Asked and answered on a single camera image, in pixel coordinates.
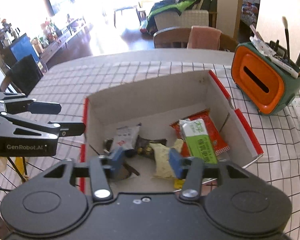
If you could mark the armchair with white cover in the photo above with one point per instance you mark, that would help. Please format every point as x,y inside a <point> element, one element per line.
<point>187,19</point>

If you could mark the dark wooden chair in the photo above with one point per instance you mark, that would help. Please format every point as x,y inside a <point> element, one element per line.
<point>25,74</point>

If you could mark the green white snack packet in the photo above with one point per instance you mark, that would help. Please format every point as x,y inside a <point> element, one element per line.
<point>197,139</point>

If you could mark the red white cardboard box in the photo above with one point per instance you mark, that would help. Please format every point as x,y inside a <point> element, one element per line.
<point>158,102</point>

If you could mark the pale clear snack bag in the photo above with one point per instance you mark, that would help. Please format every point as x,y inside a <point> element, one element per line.
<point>161,154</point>

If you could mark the yellow minion snack pack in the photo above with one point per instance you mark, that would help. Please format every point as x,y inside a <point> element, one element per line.
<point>178,183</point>

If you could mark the checkered white tablecloth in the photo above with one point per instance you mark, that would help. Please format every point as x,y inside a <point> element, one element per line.
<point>253,192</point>

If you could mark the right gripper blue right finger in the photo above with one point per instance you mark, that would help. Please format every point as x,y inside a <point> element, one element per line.
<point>177,163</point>

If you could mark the dark coffee table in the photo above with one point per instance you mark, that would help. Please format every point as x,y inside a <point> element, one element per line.
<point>131,16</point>

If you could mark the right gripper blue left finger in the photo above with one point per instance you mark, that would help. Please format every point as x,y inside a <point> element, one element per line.
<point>116,169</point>

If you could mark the green black jacket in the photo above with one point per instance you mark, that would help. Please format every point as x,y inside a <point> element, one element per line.
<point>177,6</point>

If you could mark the red brown chip bag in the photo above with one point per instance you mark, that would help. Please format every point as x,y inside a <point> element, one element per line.
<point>130,170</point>

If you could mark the tv console cabinet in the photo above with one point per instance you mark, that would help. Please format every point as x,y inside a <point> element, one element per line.
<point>63,36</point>

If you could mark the red snack packet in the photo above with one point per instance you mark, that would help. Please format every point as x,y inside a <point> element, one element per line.
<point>219,145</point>

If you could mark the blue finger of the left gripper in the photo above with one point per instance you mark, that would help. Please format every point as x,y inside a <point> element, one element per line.
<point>38,107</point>
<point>71,129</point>

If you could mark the black snack packet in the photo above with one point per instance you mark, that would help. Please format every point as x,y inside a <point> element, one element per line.
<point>144,149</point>

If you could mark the wooden chair with pink cloth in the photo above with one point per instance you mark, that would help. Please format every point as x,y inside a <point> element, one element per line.
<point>196,37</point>

